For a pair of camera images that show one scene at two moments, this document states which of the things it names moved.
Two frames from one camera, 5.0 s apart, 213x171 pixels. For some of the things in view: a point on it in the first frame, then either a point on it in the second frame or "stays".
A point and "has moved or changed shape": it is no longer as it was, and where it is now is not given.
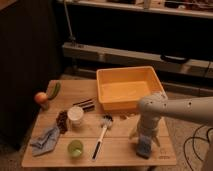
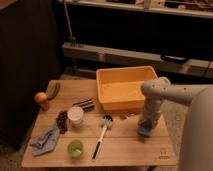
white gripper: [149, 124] → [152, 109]
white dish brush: [106, 124] stays
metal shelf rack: [175, 37] stays
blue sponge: [144, 145] has moved or changed shape
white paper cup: [75, 114] stays
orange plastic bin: [122, 88] stays
